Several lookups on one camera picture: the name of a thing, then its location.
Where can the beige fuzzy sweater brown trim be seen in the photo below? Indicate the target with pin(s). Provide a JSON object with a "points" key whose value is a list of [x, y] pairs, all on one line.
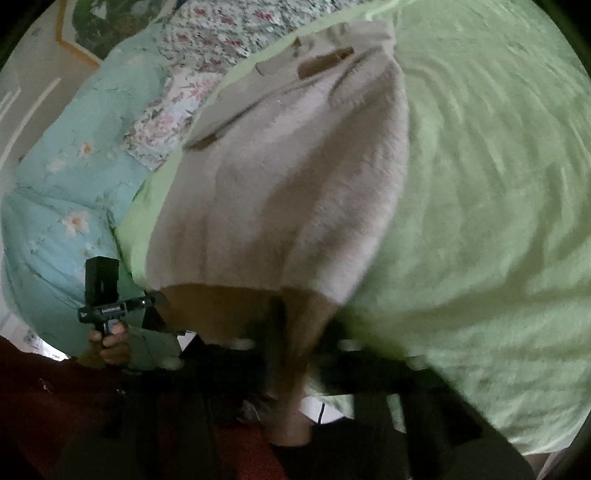
{"points": [[286, 184]]}

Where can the light green fleece blanket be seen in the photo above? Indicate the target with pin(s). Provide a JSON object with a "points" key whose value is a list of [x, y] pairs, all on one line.
{"points": [[485, 207]]}

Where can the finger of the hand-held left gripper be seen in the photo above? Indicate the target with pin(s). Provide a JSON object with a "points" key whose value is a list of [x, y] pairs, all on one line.
{"points": [[145, 303]]}

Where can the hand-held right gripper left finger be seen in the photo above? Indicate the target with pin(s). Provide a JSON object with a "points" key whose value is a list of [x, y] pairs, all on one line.
{"points": [[231, 369]]}

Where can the yellow framed wall picture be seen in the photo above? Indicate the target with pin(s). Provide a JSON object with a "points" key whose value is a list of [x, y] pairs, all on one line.
{"points": [[99, 27]]}

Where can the person's left hand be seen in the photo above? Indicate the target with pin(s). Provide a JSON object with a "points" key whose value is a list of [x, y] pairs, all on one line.
{"points": [[115, 350]]}

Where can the person's dark red clothing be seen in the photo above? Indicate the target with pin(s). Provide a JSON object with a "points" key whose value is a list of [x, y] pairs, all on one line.
{"points": [[51, 415]]}

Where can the teal floral quilt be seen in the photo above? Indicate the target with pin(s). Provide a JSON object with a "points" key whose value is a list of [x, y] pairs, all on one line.
{"points": [[60, 207]]}

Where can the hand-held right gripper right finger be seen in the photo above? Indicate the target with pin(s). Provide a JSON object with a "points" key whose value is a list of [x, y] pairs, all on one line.
{"points": [[364, 369]]}

